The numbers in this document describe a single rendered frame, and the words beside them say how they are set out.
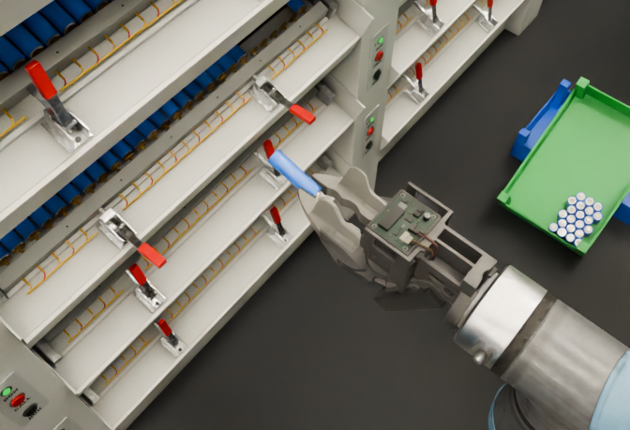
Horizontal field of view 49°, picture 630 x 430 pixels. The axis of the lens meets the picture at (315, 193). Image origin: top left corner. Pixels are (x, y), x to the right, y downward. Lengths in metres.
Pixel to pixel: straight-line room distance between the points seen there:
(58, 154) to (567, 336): 0.49
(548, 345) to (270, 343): 0.80
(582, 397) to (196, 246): 0.61
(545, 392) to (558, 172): 0.94
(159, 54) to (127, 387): 0.62
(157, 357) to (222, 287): 0.16
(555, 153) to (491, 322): 0.95
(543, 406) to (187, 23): 0.51
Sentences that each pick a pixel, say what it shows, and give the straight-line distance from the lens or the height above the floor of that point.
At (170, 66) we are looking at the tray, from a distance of 0.74.
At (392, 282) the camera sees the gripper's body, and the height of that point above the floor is 0.65.
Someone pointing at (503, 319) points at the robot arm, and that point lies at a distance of 0.64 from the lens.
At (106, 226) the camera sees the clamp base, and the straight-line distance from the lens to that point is 0.84.
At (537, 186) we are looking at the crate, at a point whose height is 0.04.
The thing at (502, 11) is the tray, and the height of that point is 0.16.
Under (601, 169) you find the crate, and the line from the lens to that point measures 1.55.
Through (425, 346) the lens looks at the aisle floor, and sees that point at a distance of 1.37.
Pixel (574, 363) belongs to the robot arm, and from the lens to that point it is 0.64.
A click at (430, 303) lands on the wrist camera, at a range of 0.70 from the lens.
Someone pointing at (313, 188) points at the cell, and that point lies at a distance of 0.73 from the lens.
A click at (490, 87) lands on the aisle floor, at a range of 1.73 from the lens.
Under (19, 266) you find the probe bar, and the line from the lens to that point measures 0.83.
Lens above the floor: 1.27
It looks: 58 degrees down
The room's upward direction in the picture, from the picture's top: straight up
